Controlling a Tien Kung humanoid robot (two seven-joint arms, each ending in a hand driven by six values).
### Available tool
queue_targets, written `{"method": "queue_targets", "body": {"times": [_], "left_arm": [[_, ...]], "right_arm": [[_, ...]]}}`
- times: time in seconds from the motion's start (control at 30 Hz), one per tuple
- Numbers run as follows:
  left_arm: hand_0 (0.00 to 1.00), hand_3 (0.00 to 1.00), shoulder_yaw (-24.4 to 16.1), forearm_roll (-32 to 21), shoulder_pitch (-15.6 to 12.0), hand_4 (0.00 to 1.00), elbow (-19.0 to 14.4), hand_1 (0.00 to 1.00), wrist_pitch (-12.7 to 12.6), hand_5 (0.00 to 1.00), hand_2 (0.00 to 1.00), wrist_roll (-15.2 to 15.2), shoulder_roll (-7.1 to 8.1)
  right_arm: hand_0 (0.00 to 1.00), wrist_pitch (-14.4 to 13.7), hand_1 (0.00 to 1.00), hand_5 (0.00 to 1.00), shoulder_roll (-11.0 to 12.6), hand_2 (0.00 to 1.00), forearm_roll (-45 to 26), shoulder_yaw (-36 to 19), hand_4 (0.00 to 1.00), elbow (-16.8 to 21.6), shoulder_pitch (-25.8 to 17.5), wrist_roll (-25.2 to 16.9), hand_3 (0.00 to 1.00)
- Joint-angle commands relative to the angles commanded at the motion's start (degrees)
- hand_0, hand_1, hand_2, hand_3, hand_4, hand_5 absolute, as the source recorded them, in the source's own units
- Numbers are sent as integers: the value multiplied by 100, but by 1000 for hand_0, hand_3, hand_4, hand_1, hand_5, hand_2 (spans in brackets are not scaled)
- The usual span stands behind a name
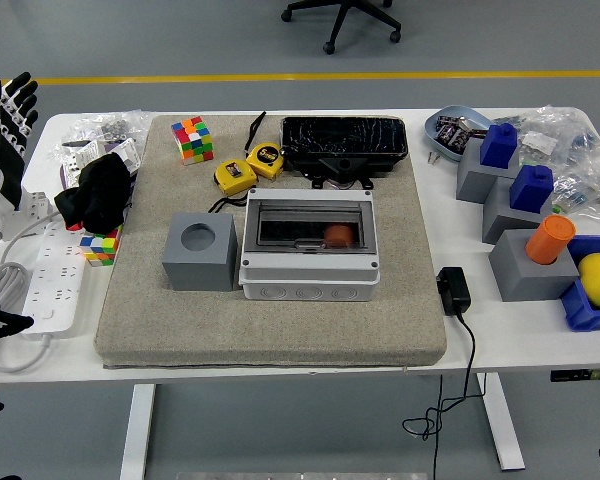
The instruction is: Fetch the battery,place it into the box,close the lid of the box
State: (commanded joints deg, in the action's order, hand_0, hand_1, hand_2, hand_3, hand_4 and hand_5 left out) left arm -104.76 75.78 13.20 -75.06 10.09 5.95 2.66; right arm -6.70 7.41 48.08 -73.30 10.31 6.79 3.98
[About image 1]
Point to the orange cylinder battery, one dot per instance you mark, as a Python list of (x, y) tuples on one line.
[(339, 236), (550, 240)]

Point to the white power strip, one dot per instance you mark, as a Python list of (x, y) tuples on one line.
[(55, 280)]

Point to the grey block holder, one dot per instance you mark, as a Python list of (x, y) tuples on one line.
[(475, 180), (520, 280), (500, 220)]

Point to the blue-grey dish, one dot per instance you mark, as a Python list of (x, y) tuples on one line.
[(437, 135)]

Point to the black power adapter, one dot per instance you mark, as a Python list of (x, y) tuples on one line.
[(455, 292)]

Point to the grey electrical box with lid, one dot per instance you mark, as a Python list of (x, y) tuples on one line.
[(310, 280)]

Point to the table control panel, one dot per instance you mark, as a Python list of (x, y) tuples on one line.
[(580, 376)]

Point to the dark purple circuit board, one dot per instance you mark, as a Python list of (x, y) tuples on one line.
[(447, 131), (465, 137)]

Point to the small colourful puzzle cube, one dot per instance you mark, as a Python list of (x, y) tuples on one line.
[(100, 247)]

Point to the large colourful puzzle cube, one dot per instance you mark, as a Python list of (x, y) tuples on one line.
[(192, 140)]

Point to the grey block with round hole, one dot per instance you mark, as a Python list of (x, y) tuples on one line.
[(200, 270)]

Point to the blue plastic bin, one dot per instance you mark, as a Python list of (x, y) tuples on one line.
[(585, 310)]

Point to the black glossy enclosure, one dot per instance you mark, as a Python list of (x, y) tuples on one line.
[(340, 137)]

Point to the clear bags of small parts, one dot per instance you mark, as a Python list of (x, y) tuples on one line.
[(580, 150)]

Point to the grey-brown mat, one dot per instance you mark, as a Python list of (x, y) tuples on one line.
[(280, 330)]

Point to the yellow tape measure marked 5m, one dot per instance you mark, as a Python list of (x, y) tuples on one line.
[(265, 157)]

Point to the white table leg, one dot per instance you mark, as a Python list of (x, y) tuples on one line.
[(502, 425), (137, 435)]

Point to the blue block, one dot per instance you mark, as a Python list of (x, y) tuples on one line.
[(530, 192), (500, 147)]

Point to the black cloth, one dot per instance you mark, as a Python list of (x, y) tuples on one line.
[(97, 195)]

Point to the black office chair base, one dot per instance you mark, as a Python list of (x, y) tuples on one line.
[(337, 20)]

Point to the yellow tape measure with sticker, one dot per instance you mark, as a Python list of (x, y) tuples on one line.
[(235, 175)]

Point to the white printed packaging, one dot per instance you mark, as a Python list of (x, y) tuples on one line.
[(125, 155)]

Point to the clear bags of metal parts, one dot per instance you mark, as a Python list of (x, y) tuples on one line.
[(105, 127)]

